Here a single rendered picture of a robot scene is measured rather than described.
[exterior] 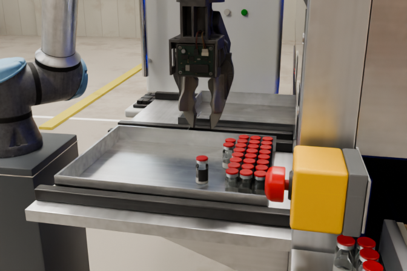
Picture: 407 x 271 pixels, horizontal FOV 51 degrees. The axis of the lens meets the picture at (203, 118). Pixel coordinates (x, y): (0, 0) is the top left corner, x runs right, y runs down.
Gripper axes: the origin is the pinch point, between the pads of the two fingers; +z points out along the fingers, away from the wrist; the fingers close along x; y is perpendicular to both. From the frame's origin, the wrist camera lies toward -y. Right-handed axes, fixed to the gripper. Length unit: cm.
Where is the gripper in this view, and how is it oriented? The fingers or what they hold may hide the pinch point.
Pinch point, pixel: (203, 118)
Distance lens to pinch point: 70.3
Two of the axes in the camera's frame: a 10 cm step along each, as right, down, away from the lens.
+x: 9.8, 0.6, -2.0
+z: 0.0, 9.5, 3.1
